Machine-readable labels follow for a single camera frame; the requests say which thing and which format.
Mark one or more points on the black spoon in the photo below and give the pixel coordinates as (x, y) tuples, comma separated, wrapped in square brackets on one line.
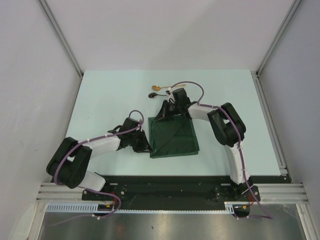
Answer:
[(154, 94)]

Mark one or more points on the right white cable duct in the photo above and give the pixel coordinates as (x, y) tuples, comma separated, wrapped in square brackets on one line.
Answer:
[(239, 207)]

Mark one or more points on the white cable duct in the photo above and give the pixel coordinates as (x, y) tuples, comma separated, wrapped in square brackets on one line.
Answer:
[(239, 207), (79, 208)]

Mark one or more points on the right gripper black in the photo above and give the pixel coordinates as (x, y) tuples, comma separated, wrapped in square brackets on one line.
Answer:
[(163, 113)]

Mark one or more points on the left white cable duct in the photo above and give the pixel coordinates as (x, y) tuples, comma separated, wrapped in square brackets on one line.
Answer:
[(79, 208)]

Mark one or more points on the right aluminium frame post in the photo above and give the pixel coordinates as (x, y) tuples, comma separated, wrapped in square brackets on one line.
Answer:
[(279, 35)]

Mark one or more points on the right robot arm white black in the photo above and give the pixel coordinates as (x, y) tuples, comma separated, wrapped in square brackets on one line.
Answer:
[(228, 129)]

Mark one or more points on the aluminium frame post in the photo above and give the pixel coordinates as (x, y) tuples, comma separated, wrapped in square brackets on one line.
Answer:
[(279, 35), (55, 26)]

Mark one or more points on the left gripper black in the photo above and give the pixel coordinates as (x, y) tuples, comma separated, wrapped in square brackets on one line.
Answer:
[(144, 146)]

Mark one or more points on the left aluminium frame post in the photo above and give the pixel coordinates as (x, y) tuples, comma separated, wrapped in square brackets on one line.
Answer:
[(55, 26)]

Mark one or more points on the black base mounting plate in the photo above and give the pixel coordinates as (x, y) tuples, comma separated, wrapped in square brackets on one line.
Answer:
[(179, 193)]

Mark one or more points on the gold spoon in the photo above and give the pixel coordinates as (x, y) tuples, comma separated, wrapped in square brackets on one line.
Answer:
[(158, 88)]

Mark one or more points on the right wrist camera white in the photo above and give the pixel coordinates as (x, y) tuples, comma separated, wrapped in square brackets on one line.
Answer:
[(170, 93)]

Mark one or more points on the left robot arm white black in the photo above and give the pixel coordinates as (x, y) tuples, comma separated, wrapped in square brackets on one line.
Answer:
[(69, 164)]

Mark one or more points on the dark green cloth napkin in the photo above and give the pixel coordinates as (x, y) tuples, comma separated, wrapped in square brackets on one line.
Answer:
[(172, 138)]

